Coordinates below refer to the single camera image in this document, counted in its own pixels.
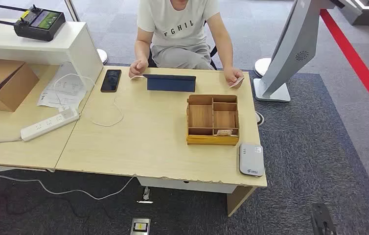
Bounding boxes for person's left hand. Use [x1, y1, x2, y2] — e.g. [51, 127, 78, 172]
[223, 66, 244, 89]

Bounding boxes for person's right hand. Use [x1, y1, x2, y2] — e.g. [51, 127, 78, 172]
[128, 58, 149, 78]

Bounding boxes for white ID card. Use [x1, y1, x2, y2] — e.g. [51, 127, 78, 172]
[229, 76, 246, 89]

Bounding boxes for person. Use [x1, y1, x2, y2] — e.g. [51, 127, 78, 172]
[128, 0, 245, 89]

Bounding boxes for grey card reader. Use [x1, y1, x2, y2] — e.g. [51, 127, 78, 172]
[239, 142, 265, 177]

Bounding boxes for black chair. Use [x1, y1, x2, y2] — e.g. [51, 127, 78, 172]
[148, 19, 218, 71]

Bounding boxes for round white stand base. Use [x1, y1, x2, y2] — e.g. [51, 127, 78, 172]
[96, 48, 109, 65]
[254, 57, 272, 78]

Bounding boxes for black smartphone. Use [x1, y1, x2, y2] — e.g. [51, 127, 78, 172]
[100, 69, 122, 94]

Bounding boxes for tablet in dark blue case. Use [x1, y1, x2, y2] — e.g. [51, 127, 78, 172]
[142, 73, 197, 93]

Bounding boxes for wooden compartment organizer box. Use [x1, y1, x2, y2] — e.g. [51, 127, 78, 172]
[186, 94, 240, 146]

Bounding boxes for grey kiosk display stand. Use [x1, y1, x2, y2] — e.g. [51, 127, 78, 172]
[253, 0, 346, 103]

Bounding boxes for white shelf unit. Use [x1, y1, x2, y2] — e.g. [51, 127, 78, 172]
[0, 20, 104, 92]

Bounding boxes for printed paper sheet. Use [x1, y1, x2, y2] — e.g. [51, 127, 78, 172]
[36, 61, 88, 109]

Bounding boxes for metal stand pole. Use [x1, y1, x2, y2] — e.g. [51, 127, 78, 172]
[64, 0, 80, 22]

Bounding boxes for white power strip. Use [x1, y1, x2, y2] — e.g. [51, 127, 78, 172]
[20, 107, 80, 142]

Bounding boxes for black remote controller with antennas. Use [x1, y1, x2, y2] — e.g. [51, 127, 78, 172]
[0, 3, 67, 42]

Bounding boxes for white floor plug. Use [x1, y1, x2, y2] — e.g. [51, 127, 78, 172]
[137, 186, 154, 204]

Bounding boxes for metal floor socket box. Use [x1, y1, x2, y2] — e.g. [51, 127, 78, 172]
[130, 217, 151, 235]

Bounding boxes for white charging cable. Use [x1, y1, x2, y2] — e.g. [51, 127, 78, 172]
[52, 73, 146, 128]

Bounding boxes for white floor cable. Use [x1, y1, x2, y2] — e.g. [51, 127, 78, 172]
[0, 173, 137, 200]

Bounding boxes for black right wrist camera bracket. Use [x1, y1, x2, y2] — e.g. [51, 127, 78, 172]
[310, 203, 338, 235]

